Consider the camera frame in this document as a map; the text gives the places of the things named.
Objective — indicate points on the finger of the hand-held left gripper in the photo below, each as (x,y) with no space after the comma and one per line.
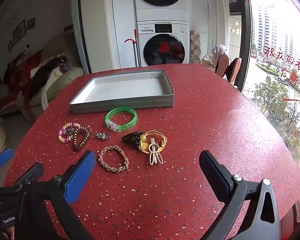
(2,158)
(30,175)

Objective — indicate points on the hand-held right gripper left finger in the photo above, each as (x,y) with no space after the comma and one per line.
(80,177)

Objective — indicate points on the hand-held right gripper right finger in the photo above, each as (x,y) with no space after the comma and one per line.
(212,175)

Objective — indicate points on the small silver charm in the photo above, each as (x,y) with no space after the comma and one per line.
(70,131)

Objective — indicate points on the dark claw hair clip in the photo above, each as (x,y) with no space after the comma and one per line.
(130,138)

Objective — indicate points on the cream rabbit hair clip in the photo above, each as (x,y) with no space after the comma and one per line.
(152,143)

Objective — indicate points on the grey cardboard tray box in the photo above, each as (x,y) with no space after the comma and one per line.
(130,105)

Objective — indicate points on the silver heart charm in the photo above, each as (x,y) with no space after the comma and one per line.
(102,135)

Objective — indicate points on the green glitter bangle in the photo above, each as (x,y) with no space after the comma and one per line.
(114,125)

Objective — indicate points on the sofa with clothes pile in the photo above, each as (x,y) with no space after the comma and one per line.
(40,75)

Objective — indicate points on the white cloth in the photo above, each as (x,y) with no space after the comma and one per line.
(216,52)

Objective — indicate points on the checkered hanging cloth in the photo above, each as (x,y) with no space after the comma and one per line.
(195,47)

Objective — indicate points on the white tall cabinet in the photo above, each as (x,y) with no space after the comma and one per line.
(102,30)

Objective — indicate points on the white washing machine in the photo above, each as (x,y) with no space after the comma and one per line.
(150,30)

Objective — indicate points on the white tumble dryer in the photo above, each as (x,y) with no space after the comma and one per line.
(160,7)

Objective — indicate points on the small dark picture frame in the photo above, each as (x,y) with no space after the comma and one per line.
(31,24)
(10,46)

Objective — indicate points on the large dark picture frame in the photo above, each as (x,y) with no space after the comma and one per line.
(19,32)

